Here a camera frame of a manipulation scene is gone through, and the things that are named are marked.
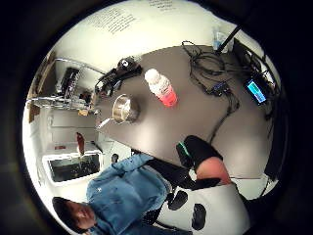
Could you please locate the the person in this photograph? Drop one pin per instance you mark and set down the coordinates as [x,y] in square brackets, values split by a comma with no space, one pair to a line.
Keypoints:
[130,189]

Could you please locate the white bottle with pink label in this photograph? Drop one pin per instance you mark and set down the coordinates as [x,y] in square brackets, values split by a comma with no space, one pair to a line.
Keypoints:
[162,87]

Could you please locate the small black connector box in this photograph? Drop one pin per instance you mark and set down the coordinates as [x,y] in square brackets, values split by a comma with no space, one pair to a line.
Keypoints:
[219,88]

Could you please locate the clear plastic bottle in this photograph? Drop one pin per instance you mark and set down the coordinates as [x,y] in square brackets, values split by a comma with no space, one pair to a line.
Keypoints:
[217,36]

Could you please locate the small device with blue screen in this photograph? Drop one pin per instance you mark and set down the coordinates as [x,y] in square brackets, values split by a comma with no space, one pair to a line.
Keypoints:
[256,91]

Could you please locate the red hanging object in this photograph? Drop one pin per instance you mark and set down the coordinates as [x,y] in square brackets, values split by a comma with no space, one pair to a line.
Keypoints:
[80,142]

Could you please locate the printed paper sheet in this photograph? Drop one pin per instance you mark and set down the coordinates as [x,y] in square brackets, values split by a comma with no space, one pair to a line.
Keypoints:
[162,4]
[114,20]

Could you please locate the black stand pole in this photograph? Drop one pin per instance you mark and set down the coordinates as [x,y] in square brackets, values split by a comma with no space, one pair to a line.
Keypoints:
[229,39]

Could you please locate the white framed dark window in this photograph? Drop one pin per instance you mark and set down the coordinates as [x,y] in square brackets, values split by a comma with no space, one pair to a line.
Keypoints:
[73,166]

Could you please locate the black cap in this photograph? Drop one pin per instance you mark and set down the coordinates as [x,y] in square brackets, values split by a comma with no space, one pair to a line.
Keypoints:
[62,209]

